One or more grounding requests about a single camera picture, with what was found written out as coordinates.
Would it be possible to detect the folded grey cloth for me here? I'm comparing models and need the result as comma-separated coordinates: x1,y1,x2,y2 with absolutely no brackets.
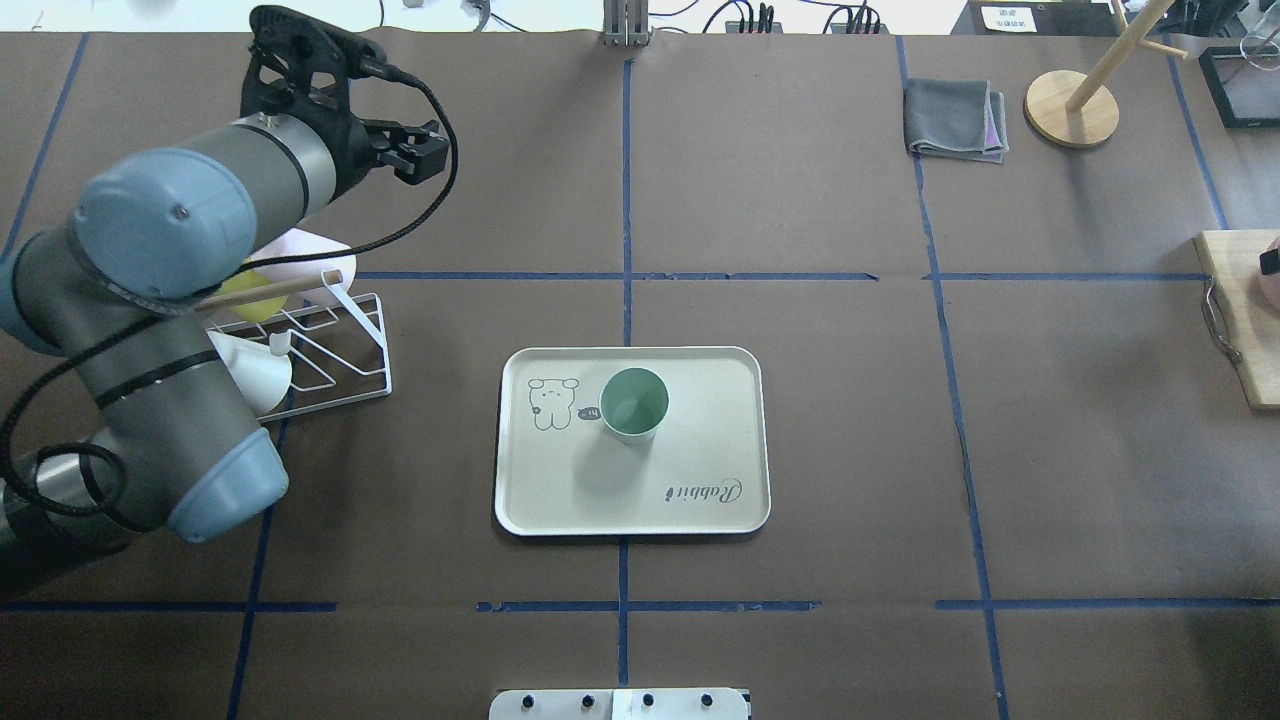
902,77,1010,164

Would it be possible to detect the beige cup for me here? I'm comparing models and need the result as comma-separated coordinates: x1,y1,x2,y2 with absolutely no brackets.
207,331,292,416

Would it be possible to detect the pink bowl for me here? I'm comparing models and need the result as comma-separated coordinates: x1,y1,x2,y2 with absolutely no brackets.
1256,236,1280,311

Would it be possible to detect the white wire cup rack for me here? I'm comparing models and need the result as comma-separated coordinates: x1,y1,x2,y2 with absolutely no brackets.
200,284,394,424

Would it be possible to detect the wooden mug tree stand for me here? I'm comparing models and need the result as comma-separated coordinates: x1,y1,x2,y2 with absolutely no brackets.
1021,1,1189,149

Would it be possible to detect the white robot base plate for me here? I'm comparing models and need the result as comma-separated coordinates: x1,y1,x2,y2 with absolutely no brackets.
488,687,753,719

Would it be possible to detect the mint green cup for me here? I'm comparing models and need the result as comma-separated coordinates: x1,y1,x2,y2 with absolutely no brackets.
599,366,669,445

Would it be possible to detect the wooden cutting board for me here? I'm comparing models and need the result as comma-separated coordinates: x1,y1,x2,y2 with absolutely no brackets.
1194,229,1279,411

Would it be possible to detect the aluminium frame post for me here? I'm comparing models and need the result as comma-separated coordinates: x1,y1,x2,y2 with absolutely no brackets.
602,0,653,47

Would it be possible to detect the yellow cup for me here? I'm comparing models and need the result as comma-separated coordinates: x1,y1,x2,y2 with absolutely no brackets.
200,270,288,323

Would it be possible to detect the pink cup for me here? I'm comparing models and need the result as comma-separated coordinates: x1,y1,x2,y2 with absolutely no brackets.
246,228,357,307

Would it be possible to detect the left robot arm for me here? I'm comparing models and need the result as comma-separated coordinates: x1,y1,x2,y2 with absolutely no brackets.
3,97,458,600

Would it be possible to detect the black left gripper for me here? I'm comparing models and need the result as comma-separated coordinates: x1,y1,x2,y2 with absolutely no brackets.
291,95,451,206

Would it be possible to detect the cream rabbit tray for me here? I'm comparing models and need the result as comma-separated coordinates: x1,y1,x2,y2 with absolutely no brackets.
494,346,771,537

